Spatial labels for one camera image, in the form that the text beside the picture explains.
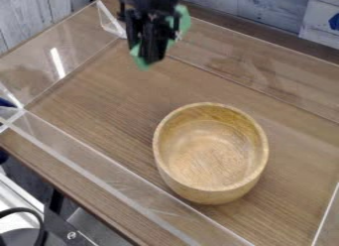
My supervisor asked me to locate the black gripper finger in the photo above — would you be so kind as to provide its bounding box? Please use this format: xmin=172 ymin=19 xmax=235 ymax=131
xmin=138 ymin=22 xmax=172 ymax=64
xmin=125 ymin=11 xmax=141 ymax=49

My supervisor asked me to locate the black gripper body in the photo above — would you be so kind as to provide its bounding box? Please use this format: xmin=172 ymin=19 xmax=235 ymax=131
xmin=117 ymin=0 xmax=179 ymax=24

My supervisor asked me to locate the green rectangular block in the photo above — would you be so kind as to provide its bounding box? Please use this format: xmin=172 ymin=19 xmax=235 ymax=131
xmin=129 ymin=5 xmax=191 ymax=70

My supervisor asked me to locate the brown wooden bowl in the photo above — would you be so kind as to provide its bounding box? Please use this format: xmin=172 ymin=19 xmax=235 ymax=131
xmin=152 ymin=102 xmax=268 ymax=205

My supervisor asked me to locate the black table leg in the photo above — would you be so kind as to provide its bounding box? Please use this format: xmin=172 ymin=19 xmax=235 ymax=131
xmin=48 ymin=189 xmax=65 ymax=214

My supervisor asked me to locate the metal plate with screw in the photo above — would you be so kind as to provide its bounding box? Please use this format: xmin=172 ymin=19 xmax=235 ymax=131
xmin=44 ymin=210 xmax=97 ymax=246

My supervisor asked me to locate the clear acrylic corner bracket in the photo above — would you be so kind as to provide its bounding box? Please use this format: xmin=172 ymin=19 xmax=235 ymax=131
xmin=96 ymin=0 xmax=126 ymax=39

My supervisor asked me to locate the black cable loop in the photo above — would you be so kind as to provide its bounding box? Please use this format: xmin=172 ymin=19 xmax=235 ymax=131
xmin=0 ymin=206 xmax=48 ymax=246

